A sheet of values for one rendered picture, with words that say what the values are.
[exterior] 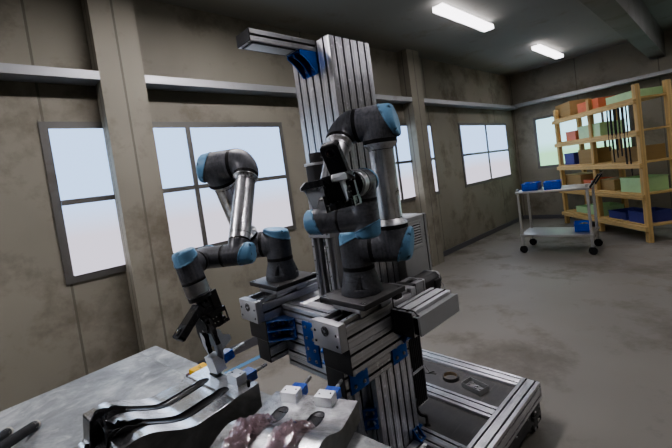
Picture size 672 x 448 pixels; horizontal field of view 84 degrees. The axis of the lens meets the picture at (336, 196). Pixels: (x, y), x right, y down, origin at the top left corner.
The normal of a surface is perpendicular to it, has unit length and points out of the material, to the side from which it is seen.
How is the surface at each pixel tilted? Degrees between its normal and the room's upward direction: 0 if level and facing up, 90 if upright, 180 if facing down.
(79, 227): 90
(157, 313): 90
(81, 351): 90
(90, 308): 90
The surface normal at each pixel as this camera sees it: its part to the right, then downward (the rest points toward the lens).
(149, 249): 0.69, -0.06
